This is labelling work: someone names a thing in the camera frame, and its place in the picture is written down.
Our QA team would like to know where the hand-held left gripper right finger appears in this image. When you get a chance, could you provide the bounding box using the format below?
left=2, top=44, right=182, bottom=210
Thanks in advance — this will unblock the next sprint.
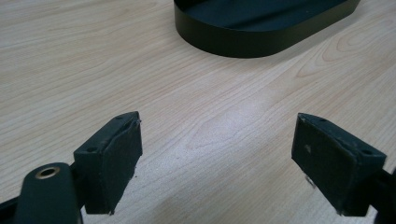
left=290, top=112, right=388, bottom=217

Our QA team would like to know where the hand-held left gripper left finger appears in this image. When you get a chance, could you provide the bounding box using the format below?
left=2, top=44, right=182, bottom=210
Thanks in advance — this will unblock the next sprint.
left=73, top=111, right=144, bottom=216

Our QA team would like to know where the black oval tray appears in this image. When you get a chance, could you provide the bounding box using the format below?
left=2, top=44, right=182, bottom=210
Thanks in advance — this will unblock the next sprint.
left=173, top=0, right=361, bottom=59

